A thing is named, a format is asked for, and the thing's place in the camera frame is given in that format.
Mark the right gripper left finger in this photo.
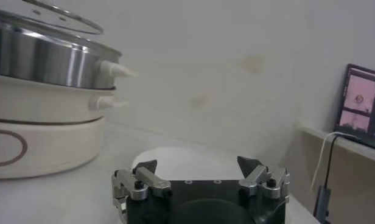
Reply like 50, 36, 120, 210
111, 159, 173, 214

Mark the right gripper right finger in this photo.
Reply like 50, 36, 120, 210
236, 155, 290, 200

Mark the glass lid with cream handle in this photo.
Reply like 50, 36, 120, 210
0, 0, 105, 36

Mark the stainless steel steamer basket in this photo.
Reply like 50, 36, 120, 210
0, 7, 139, 91

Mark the white round plate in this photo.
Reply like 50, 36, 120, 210
131, 145, 247, 181

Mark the cream electric cooker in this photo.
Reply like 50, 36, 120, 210
0, 74, 130, 181

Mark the grey laptop with pink windows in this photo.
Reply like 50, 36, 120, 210
334, 63, 375, 152

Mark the white laptop cable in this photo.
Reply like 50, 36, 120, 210
309, 131, 362, 193

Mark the black cable with inline adapter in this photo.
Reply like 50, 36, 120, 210
313, 135, 341, 224

